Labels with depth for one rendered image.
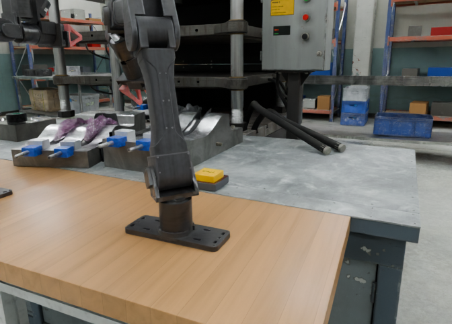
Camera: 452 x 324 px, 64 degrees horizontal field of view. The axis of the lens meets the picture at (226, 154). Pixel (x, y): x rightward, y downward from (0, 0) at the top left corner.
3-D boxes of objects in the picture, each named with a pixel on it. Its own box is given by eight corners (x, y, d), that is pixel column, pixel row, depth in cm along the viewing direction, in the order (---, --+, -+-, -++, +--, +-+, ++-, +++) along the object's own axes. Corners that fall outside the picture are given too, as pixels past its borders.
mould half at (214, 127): (173, 177, 104) (171, 130, 101) (104, 166, 115) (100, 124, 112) (242, 142, 148) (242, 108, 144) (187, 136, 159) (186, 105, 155)
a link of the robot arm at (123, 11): (101, 2, 88) (128, -25, 62) (138, 4, 92) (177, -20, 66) (105, 54, 91) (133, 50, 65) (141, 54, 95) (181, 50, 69)
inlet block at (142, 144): (136, 160, 97) (135, 141, 96) (122, 158, 100) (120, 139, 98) (165, 150, 109) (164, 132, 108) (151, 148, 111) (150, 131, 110)
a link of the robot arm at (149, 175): (142, 165, 68) (151, 172, 63) (187, 158, 72) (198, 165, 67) (145, 196, 70) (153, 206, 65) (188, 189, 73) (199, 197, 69)
